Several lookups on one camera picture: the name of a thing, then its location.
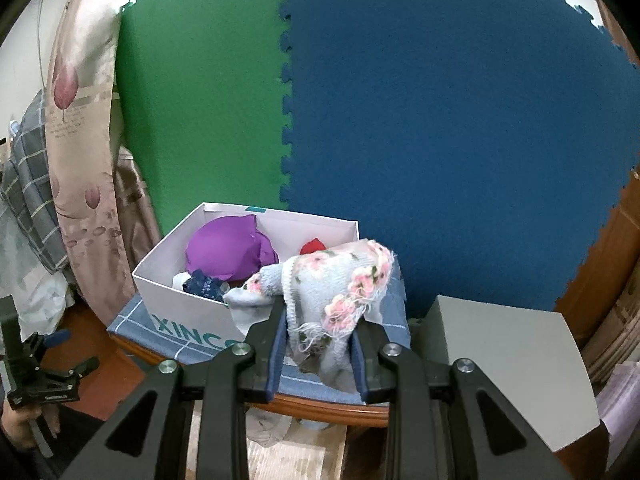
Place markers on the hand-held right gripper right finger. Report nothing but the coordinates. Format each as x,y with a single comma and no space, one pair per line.
360,370

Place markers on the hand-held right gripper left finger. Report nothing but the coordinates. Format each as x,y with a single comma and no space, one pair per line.
277,360

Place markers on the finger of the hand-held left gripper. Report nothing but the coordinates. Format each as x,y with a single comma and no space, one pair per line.
52,340
75,367

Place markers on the floral knit garment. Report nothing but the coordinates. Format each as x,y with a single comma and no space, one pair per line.
325,280

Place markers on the white cardboard box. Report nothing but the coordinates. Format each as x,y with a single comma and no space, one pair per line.
190,310

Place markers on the blue speckled underwear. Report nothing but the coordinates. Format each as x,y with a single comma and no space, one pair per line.
202,287

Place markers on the red underwear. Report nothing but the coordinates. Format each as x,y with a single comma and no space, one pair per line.
312,246

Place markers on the purple underwear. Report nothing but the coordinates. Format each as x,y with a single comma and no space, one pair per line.
220,250

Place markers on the person's left hand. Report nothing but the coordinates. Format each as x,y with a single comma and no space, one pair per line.
20,425

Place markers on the wooden table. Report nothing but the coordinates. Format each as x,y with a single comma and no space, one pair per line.
325,410

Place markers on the pale patterned bedding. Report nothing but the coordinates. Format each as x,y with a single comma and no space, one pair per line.
30,290

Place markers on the blue checked cloth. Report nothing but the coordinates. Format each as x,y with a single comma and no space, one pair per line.
145,325

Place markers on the grey cabinet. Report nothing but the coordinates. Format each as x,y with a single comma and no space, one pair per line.
500,360

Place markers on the grey plaid cloth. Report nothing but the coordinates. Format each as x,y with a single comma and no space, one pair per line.
30,185

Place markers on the floral beige curtain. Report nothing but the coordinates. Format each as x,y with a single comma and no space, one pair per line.
85,110

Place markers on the blue foam mat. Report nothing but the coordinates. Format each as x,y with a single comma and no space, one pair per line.
450,135

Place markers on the stacked cardboard boxes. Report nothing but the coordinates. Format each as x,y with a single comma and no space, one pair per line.
617,330

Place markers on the green foam mat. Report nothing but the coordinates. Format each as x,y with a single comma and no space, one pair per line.
210,100

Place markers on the brown wooden door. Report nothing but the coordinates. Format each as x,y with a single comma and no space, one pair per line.
610,240

